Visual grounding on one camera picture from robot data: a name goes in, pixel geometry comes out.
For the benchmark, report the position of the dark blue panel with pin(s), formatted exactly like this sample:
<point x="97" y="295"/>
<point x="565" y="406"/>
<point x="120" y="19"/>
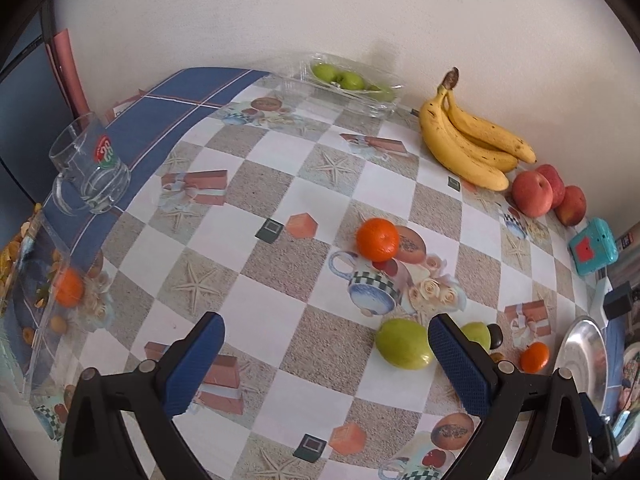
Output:
<point x="25" y="110"/>

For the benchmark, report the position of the dark plum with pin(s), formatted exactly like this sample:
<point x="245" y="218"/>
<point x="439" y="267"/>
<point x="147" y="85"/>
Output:
<point x="495" y="336"/>

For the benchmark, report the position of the green mango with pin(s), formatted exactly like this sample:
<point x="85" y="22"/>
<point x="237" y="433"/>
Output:
<point x="404" y="345"/>
<point x="475" y="334"/>

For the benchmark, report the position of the round metal plate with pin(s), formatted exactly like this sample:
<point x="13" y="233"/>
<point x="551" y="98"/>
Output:
<point x="582" y="355"/>

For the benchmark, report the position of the clear plastic clamshell container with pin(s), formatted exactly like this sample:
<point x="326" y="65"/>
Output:
<point x="350" y="100"/>

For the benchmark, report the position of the yellow banana bunch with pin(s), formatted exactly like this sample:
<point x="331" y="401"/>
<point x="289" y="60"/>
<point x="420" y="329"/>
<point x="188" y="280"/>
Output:
<point x="450" y="140"/>

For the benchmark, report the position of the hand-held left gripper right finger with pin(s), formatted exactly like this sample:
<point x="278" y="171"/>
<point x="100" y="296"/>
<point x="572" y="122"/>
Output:
<point x="457" y="360"/>

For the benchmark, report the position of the clear glass beer mug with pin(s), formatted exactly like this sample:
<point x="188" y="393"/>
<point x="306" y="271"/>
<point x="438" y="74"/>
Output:
<point x="100" y="170"/>

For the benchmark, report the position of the small tangerine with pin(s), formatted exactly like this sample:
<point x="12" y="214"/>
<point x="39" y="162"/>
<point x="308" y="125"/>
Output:
<point x="534" y="357"/>
<point x="67" y="287"/>

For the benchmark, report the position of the black power adapter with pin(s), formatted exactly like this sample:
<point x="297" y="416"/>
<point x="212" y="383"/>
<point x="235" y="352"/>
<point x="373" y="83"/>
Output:
<point x="619" y="300"/>

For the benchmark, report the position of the white plastic holder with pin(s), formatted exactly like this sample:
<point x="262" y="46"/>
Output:
<point x="600" y="292"/>

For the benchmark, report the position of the red apple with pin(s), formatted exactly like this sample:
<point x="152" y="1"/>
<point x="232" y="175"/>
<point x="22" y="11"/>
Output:
<point x="571" y="205"/>
<point x="532" y="194"/>
<point x="554" y="177"/>

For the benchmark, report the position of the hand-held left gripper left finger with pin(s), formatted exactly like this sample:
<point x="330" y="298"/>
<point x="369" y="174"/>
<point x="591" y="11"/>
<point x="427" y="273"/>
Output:
<point x="195" y="360"/>

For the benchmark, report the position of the patterned checkered tablecloth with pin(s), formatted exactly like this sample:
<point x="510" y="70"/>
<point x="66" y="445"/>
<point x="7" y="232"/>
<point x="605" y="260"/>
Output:
<point x="280" y="280"/>

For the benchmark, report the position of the teal plastic box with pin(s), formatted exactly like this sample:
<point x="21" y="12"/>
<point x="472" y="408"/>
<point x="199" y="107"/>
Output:
<point x="595" y="247"/>

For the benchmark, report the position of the reddish wooden board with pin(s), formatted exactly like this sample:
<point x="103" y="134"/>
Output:
<point x="72" y="70"/>

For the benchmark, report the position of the large orange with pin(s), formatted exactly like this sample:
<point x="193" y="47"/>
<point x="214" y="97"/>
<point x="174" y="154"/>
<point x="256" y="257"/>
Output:
<point x="377" y="238"/>

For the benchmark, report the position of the clear plastic packaging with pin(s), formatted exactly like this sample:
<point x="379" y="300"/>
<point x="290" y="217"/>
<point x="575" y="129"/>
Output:
<point x="45" y="330"/>

